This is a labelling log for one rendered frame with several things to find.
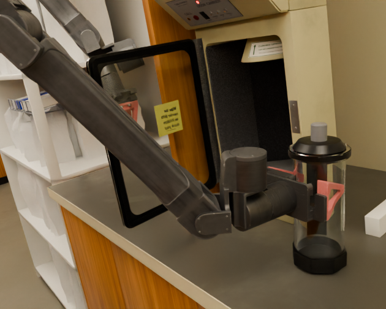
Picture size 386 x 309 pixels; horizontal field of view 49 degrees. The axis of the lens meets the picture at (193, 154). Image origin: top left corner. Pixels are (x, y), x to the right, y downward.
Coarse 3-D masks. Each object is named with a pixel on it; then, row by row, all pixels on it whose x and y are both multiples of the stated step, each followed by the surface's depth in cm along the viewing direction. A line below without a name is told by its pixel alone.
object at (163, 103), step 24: (120, 72) 93; (144, 72) 97; (168, 72) 102; (120, 96) 94; (144, 96) 98; (168, 96) 103; (192, 96) 108; (144, 120) 99; (168, 120) 103; (192, 120) 109; (168, 144) 104; (192, 144) 109; (192, 168) 110; (144, 192) 101
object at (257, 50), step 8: (248, 40) 98; (256, 40) 95; (264, 40) 94; (272, 40) 93; (280, 40) 93; (248, 48) 97; (256, 48) 95; (264, 48) 94; (272, 48) 93; (280, 48) 92; (248, 56) 97; (256, 56) 95; (264, 56) 94; (272, 56) 93; (280, 56) 92
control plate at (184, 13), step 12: (180, 0) 94; (192, 0) 91; (204, 0) 89; (216, 0) 87; (228, 0) 85; (180, 12) 99; (192, 12) 96; (216, 12) 91; (228, 12) 89; (192, 24) 101
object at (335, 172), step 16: (304, 176) 74; (320, 176) 72; (336, 176) 73; (336, 192) 74; (336, 208) 74; (304, 224) 77; (320, 224) 75; (336, 224) 75; (304, 240) 77; (320, 240) 76; (336, 240) 76; (320, 256) 77
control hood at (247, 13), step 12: (156, 0) 99; (168, 0) 96; (240, 0) 83; (252, 0) 81; (264, 0) 79; (276, 0) 79; (168, 12) 102; (240, 12) 87; (252, 12) 85; (264, 12) 83; (276, 12) 81; (180, 24) 105; (204, 24) 99; (216, 24) 96
